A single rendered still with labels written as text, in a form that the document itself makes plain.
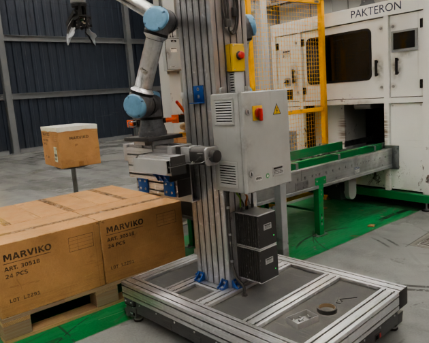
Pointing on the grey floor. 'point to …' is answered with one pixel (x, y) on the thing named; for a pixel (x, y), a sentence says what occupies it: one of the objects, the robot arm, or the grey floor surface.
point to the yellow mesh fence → (299, 70)
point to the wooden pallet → (20, 328)
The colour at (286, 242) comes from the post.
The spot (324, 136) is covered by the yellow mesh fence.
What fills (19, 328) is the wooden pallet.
